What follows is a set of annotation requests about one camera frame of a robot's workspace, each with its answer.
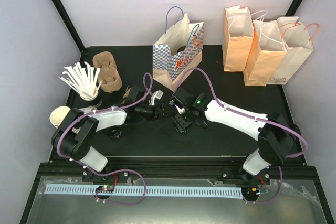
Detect white paper cup stack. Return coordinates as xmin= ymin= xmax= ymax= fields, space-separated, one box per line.
xmin=49 ymin=106 xmax=71 ymax=128

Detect cup of white straws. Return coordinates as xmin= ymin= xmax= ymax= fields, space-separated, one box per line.
xmin=59 ymin=61 xmax=102 ymax=101

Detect light blue cable duct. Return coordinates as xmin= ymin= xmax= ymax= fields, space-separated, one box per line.
xmin=44 ymin=184 xmax=243 ymax=199

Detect orange paper bag middle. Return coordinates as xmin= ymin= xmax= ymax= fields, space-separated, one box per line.
xmin=244 ymin=20 xmax=287 ymax=86

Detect orange paper bag white handles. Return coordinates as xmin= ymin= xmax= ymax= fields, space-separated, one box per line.
xmin=222 ymin=5 xmax=268 ymax=72

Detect purple cable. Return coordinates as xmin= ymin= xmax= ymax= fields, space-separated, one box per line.
xmin=173 ymin=67 xmax=308 ymax=158
xmin=56 ymin=73 xmax=153 ymax=158

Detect brown cup carrier stack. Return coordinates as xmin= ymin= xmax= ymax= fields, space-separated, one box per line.
xmin=92 ymin=51 xmax=122 ymax=93

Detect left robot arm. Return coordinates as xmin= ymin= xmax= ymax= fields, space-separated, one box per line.
xmin=51 ymin=87 xmax=173 ymax=182

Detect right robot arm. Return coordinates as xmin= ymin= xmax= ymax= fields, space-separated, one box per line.
xmin=170 ymin=88 xmax=296 ymax=184

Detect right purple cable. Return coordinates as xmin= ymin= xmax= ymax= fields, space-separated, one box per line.
xmin=173 ymin=67 xmax=308 ymax=158

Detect beige paper bag orange handles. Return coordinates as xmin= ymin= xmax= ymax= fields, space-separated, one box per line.
xmin=268 ymin=16 xmax=319 ymax=85

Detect blue checkered paper bag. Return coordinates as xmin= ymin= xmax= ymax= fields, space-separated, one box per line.
xmin=152 ymin=6 xmax=204 ymax=91

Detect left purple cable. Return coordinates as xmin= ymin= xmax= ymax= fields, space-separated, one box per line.
xmin=56 ymin=73 xmax=153 ymax=158

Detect brown carrier half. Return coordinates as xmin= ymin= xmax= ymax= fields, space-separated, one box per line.
xmin=120 ymin=86 xmax=132 ymax=105

